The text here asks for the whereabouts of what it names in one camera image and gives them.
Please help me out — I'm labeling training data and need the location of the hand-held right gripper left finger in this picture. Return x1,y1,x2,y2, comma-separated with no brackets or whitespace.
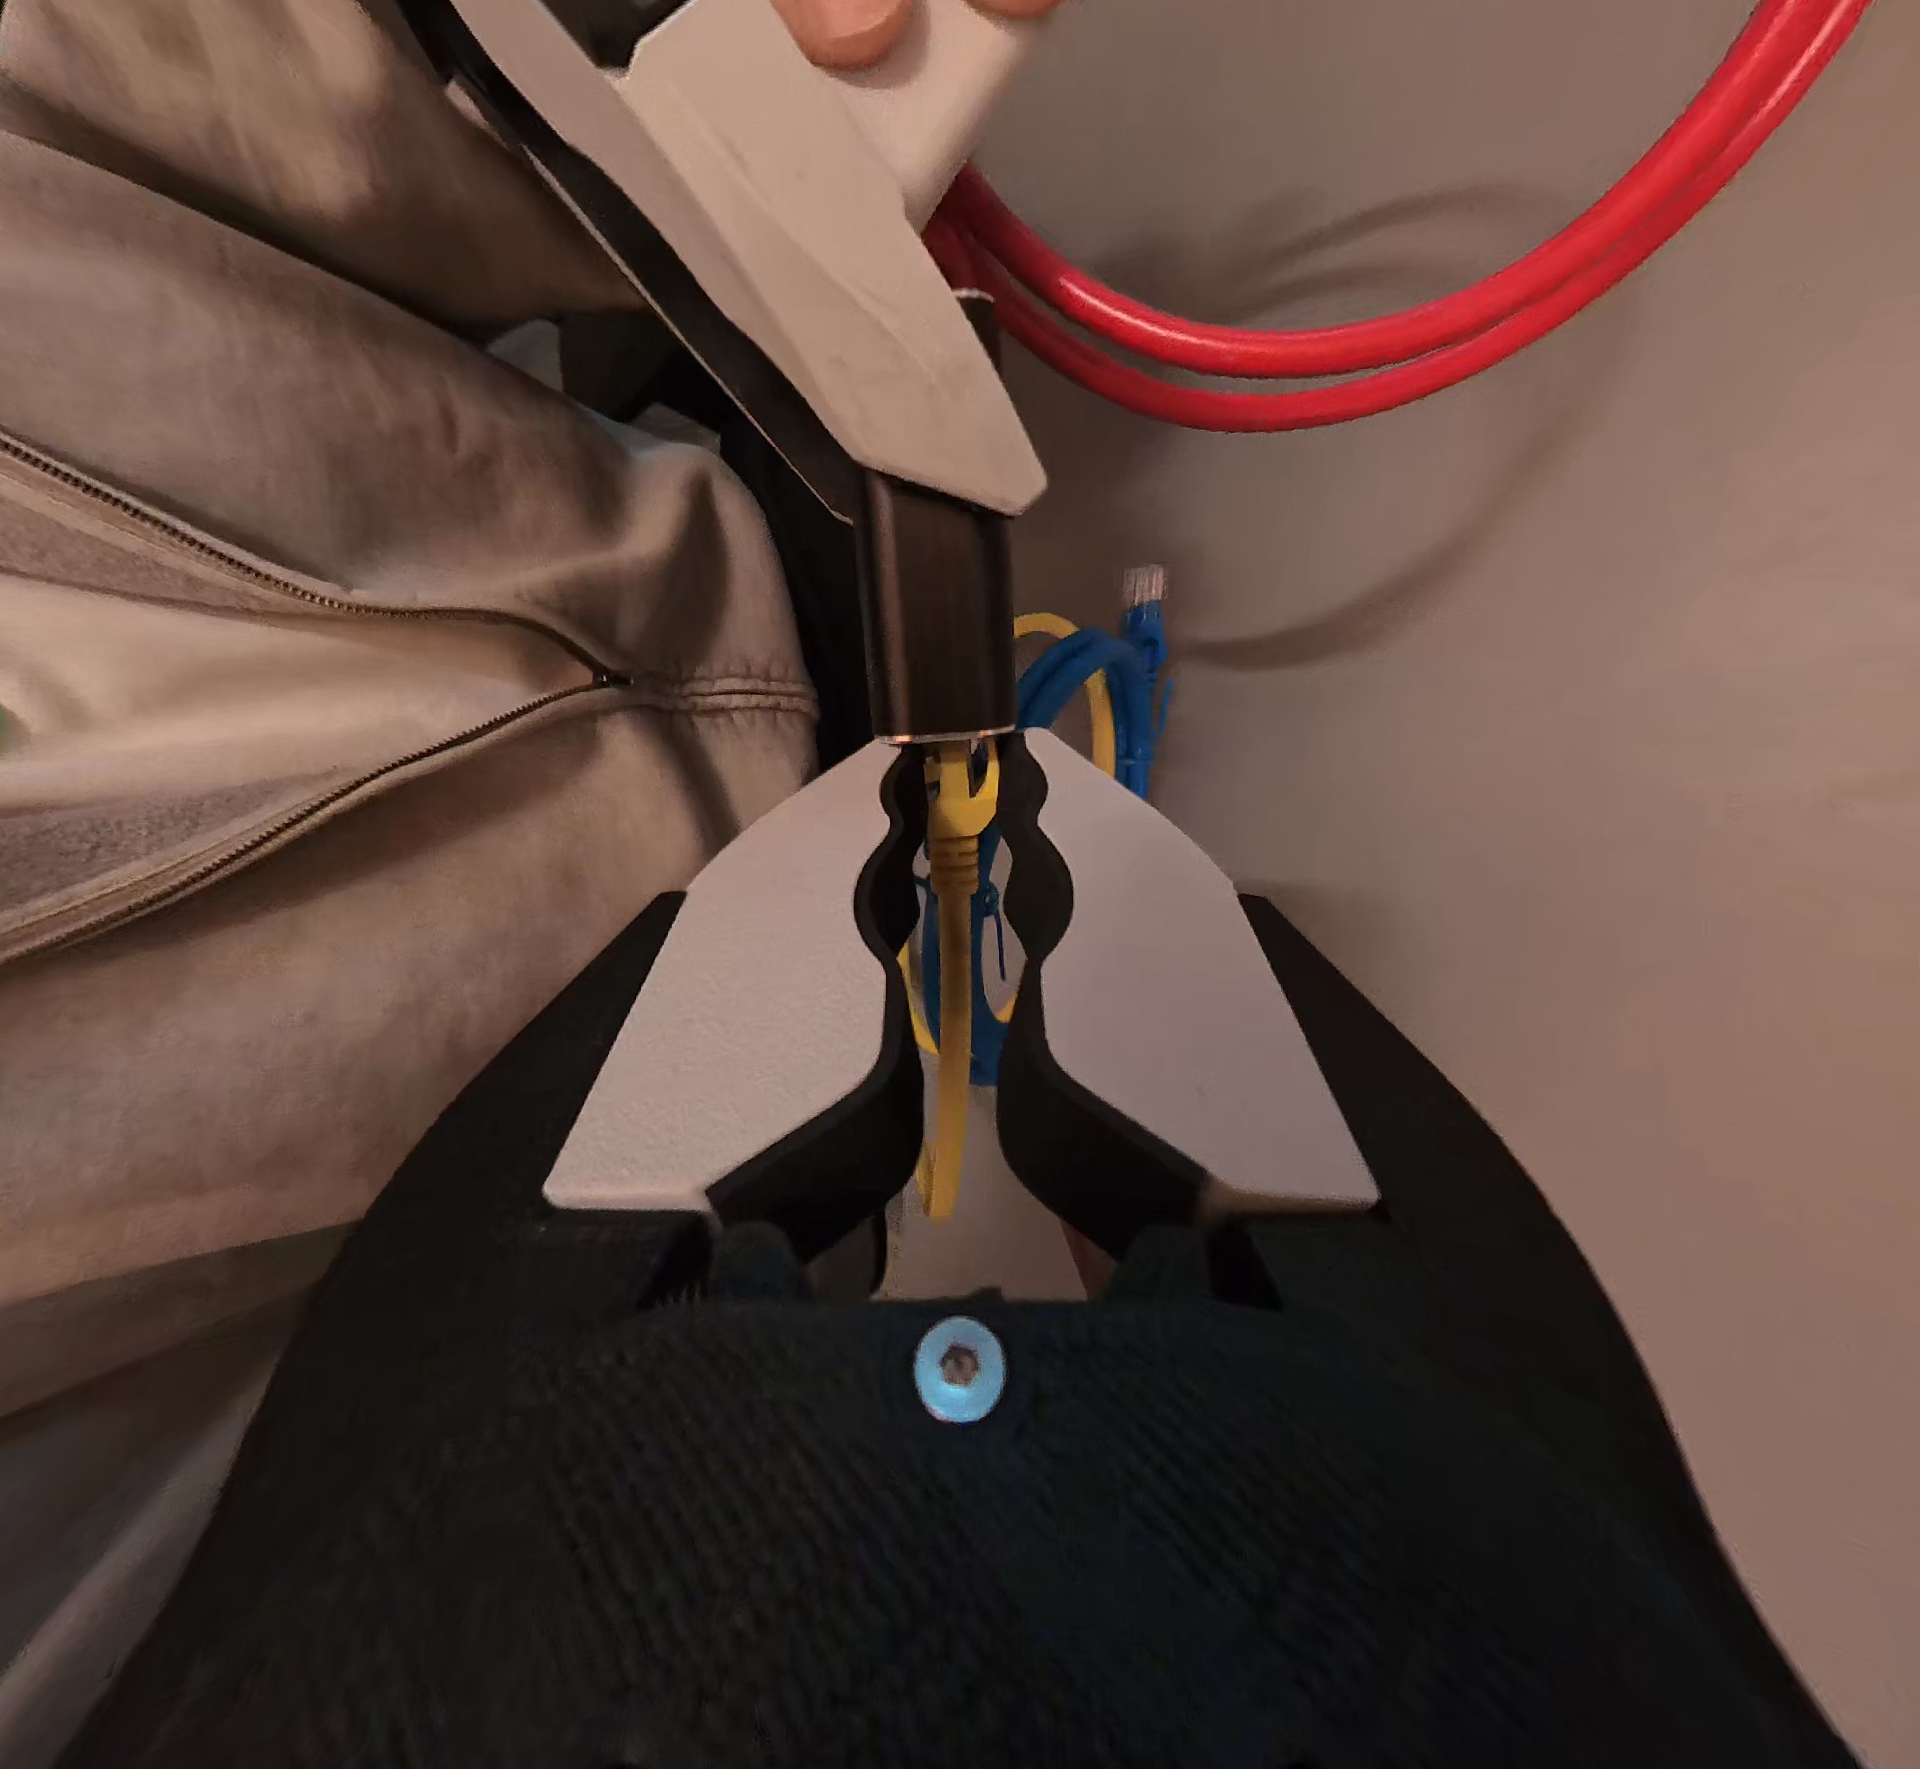
542,733,924,1261

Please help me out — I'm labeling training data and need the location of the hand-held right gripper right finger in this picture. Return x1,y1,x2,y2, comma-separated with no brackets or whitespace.
996,731,1381,1267

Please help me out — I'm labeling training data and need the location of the yellow ethernet cable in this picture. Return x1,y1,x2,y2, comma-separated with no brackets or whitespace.
894,611,1120,1222

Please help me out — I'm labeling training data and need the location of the black ethernet splitter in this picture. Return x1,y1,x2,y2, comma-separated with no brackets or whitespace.
851,467,1020,750

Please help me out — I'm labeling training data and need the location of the blue ethernet cable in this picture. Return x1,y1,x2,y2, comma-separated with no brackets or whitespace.
966,567,1176,1088

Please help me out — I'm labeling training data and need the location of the red ethernet cable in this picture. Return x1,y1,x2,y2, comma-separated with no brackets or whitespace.
922,0,1920,437

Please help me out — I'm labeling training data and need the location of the person's left forearm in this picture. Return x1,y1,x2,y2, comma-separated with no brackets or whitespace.
0,0,646,346

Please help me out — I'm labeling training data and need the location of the black desk chair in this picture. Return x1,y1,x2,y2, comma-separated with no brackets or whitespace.
554,305,873,773

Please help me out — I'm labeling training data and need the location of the person's grey zip hoodie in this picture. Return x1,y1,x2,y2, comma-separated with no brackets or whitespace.
0,134,824,1418

